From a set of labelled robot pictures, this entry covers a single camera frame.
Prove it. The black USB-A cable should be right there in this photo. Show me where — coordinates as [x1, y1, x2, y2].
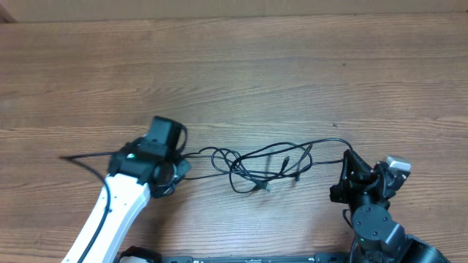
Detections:
[181, 142, 315, 194]

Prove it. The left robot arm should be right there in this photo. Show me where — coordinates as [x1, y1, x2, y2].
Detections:
[64, 116, 191, 262]

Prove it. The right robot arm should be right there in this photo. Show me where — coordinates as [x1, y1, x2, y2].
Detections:
[330, 150, 449, 263]

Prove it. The cardboard back panel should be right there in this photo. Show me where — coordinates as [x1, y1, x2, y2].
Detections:
[1, 0, 467, 23]

